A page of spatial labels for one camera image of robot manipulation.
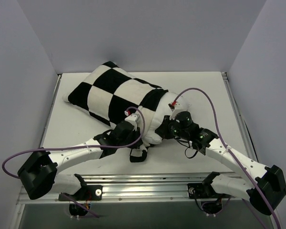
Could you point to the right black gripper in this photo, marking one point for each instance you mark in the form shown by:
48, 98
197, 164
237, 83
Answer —
164, 124

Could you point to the white pillow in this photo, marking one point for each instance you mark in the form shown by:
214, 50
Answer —
162, 112

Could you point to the black white checkered pillowcase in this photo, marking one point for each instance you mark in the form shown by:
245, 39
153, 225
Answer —
108, 91

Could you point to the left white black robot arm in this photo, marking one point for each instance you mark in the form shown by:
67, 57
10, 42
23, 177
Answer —
41, 173

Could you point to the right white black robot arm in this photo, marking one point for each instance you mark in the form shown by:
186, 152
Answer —
264, 187

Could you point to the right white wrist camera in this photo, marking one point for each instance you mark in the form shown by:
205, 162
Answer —
177, 107

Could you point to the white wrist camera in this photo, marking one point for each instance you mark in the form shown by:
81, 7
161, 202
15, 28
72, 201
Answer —
177, 107
131, 118

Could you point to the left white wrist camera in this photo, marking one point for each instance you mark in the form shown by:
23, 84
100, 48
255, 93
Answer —
131, 118

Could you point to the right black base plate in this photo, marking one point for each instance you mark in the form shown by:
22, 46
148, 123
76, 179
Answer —
196, 190

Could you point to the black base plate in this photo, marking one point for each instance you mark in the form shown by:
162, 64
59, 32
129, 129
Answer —
196, 190
95, 192

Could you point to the aluminium front rail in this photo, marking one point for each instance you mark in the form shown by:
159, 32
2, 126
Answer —
144, 188

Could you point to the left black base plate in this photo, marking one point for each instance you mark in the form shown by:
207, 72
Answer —
95, 192

